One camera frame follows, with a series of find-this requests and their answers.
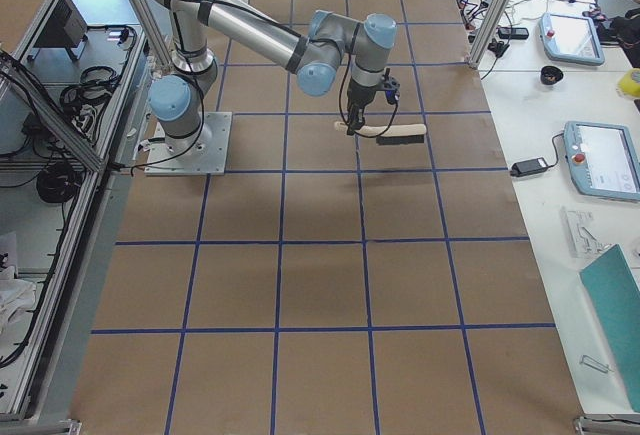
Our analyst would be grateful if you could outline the blue teach pendant far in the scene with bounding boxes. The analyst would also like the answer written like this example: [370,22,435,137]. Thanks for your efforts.
[539,12,605,66]

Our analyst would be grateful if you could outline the teal folder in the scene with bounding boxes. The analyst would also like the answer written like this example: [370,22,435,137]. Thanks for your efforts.
[580,245,639,399]

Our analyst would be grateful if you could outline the blue teach pendant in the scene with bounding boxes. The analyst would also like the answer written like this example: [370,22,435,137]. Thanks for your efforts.
[539,12,605,66]
[563,121,639,202]

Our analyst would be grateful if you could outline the black power adapter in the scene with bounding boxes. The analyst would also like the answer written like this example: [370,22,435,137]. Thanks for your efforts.
[509,157,550,178]

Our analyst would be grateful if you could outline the blue teach pendant near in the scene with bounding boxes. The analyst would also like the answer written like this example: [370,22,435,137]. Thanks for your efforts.
[563,121,639,202]

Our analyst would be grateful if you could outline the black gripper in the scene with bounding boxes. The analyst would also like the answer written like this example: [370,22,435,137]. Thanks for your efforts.
[346,68,400,135]

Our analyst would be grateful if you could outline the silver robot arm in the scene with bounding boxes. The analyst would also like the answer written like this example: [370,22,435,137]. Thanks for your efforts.
[156,0,409,141]

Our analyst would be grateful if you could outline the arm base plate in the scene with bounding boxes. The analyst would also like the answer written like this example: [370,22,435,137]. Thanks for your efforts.
[144,112,233,176]

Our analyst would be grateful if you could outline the yellow tape roll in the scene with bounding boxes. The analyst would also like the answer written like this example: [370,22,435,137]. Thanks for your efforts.
[617,68,640,99]

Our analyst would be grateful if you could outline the white hand brush black bristles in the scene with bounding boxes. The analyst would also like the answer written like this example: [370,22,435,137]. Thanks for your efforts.
[334,121,427,146]

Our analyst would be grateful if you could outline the aluminium frame post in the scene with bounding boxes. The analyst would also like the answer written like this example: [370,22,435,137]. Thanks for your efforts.
[468,0,509,69]

